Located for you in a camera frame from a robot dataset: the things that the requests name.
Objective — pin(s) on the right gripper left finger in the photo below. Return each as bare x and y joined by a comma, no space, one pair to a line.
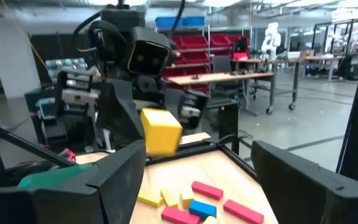
73,205

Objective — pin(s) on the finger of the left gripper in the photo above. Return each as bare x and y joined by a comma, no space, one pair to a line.
173,104
117,121

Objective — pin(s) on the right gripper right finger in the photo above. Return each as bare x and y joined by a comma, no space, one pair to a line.
306,202

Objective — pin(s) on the yellow thick wooden block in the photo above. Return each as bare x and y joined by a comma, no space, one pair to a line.
160,133

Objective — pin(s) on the yellow short wooden block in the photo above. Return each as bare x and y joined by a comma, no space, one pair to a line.
187,197

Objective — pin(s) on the blue thick wooden block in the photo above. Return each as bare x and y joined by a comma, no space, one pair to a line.
202,210

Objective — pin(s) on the green translucent plastic bin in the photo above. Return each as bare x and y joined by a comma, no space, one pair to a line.
54,178

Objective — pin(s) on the wooden workbench on wheels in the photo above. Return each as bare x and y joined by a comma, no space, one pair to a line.
216,77

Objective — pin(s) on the red and black tool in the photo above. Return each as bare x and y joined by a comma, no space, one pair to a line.
69,154

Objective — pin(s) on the black office chair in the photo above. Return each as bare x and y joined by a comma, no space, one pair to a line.
222,64

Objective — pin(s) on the red flat wooden block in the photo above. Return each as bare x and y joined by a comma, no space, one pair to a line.
179,216
242,212
207,190

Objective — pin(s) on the red bin shelf rack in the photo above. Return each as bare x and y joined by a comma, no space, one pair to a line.
194,42

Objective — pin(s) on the blue storage bin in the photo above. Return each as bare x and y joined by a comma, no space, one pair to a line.
194,21
168,21

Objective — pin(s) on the white humanoid robot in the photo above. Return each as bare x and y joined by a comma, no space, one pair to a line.
271,39

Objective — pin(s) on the long wooden workbench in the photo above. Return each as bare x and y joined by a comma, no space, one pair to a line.
309,58

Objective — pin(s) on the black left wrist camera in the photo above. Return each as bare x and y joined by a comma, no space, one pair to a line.
149,57

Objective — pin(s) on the black aluminium table frame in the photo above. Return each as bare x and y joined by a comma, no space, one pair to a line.
194,150

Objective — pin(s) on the black pedestal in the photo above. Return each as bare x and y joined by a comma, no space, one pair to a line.
228,121

